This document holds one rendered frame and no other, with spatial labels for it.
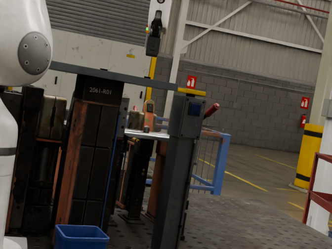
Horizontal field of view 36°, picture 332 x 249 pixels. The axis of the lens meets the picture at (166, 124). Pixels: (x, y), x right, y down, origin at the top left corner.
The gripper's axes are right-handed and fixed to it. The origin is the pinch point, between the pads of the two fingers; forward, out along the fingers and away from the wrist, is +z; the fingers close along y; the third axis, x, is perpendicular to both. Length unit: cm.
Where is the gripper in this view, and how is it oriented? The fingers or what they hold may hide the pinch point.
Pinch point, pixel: (152, 51)
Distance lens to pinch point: 130.7
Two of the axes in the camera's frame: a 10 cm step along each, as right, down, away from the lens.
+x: -9.8, -1.7, -0.5
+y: -0.4, -0.6, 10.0
